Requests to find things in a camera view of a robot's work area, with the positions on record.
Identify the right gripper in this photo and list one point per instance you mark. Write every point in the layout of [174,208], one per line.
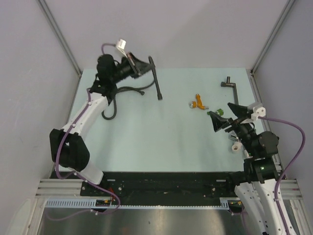
[218,122]

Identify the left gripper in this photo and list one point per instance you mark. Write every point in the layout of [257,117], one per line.
[137,67]

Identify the green water faucet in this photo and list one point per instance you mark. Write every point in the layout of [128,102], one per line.
[219,112]

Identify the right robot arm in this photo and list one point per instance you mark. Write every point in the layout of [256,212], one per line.
[257,186]

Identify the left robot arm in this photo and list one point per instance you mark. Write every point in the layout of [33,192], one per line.
[68,148]

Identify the orange water faucet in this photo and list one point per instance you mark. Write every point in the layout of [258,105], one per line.
[197,103]

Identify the chrome faucet white fittings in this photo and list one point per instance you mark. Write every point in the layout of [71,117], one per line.
[237,146]

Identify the dark metal faucet spout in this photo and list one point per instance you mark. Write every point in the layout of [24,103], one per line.
[229,84]

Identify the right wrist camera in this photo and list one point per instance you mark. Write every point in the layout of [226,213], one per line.
[256,110]

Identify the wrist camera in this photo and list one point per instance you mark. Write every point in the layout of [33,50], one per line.
[120,46]
[256,110]

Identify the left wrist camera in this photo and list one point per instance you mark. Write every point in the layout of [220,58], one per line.
[120,46]

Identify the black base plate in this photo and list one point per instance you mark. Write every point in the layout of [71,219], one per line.
[182,189]

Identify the left aluminium frame post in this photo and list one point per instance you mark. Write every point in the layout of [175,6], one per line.
[59,35]

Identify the aluminium frame post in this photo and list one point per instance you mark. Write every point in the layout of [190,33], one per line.
[273,34]
[59,35]

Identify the right aluminium frame post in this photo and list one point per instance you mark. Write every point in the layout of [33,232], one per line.
[273,34]

